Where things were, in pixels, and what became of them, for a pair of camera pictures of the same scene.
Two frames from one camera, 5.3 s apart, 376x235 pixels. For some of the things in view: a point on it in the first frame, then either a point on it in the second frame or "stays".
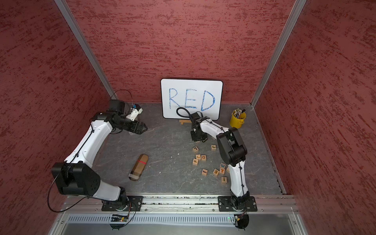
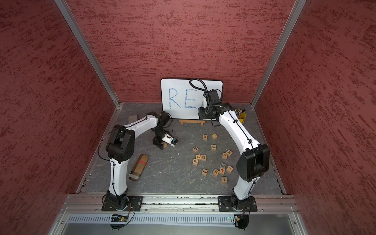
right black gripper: [195, 139] -> [201, 113]
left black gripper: [139, 131] -> [157, 142]
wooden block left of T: [216, 173] stays
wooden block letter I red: [204, 172] stays
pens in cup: [237, 113] stays
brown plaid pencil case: [139, 167] stays
